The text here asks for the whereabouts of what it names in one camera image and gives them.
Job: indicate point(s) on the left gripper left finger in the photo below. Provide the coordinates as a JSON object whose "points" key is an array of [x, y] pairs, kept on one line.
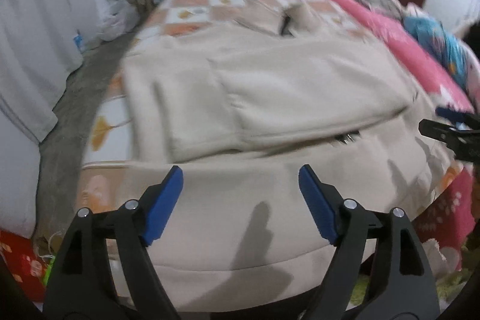
{"points": [[103, 269]]}

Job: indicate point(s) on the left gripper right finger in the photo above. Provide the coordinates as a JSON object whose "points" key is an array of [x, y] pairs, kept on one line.
{"points": [[401, 284]]}

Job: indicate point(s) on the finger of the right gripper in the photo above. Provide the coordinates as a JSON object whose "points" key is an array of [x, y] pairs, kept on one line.
{"points": [[458, 117], [464, 143]]}

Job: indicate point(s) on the cream jacket with black trim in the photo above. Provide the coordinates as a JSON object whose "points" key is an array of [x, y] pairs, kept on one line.
{"points": [[241, 110]]}

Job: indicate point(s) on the green plastic bag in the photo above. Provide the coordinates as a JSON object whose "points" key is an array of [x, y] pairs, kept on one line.
{"points": [[47, 274]]}

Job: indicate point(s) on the red patterned bag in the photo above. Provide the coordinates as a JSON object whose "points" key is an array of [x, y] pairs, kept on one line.
{"points": [[26, 267]]}

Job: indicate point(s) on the blue patterned pillow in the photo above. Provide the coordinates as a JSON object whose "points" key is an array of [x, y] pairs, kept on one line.
{"points": [[440, 44]]}

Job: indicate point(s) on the pink floral blanket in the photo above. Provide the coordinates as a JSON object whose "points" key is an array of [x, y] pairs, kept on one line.
{"points": [[448, 219]]}

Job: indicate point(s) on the checkered ginkgo bed sheet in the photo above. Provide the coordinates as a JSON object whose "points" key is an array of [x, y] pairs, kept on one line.
{"points": [[110, 144]]}

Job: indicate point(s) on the small blue bottle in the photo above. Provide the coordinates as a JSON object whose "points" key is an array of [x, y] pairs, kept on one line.
{"points": [[79, 41]]}

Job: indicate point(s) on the white plastic bag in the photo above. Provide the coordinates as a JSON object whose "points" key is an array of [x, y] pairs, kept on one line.
{"points": [[122, 17]]}

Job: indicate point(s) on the white curtain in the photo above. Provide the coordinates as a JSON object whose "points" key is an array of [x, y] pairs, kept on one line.
{"points": [[38, 53]]}

